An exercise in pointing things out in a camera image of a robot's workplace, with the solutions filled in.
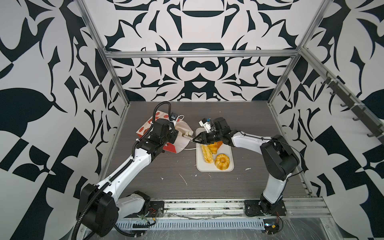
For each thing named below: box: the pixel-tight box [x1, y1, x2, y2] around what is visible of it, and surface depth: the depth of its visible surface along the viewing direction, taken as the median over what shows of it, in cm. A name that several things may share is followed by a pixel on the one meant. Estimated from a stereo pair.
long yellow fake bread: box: [200, 144, 214, 164], surface depth 91 cm
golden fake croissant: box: [207, 142, 218, 155], surface depth 91 cm
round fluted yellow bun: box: [214, 153, 231, 171], surface depth 89 cm
